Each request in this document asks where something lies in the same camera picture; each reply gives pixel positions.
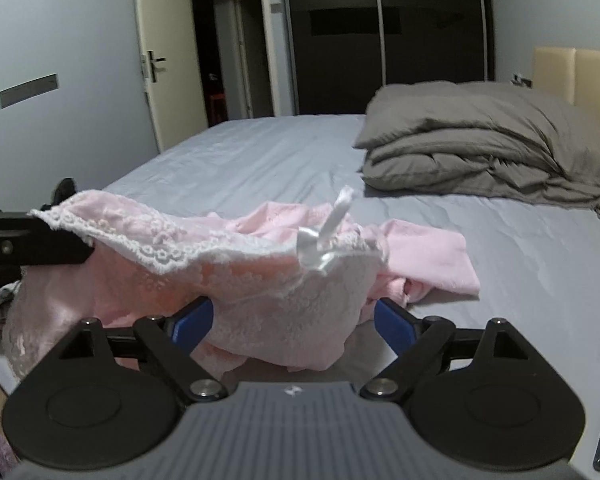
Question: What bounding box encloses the pink lace nightgown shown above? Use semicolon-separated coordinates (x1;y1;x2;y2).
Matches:
2;188;480;377

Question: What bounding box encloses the black garment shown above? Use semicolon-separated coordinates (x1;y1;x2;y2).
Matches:
40;178;76;211

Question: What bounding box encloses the light blue bed sheet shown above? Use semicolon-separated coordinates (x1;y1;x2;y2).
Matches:
0;112;600;480

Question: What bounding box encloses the grey folded duvet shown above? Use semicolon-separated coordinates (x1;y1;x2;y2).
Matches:
353;81;600;217

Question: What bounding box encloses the cream room door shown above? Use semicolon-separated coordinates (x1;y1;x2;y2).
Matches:
135;0;208;152

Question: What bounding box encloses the cream padded headboard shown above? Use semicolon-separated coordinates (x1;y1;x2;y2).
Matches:
532;47;600;121

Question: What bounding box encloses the dark sliding wardrobe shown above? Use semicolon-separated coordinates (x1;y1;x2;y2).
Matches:
284;0;495;115

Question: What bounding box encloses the grey wall plate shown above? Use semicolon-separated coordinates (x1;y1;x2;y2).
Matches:
0;74;59;110

